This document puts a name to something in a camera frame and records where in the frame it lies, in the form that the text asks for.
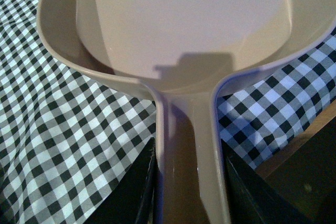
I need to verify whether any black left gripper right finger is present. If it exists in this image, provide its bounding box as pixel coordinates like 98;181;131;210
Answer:
226;155;310;223

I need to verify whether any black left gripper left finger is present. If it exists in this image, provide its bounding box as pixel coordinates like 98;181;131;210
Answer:
85;138;156;224

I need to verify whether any wooden bed headboard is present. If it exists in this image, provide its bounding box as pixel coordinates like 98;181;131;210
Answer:
257;102;335;223

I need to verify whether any beige plastic dustpan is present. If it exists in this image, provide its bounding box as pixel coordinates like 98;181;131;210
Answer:
37;0;335;223

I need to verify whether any black white checkered bedsheet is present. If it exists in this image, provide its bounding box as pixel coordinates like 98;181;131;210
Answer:
1;0;335;223

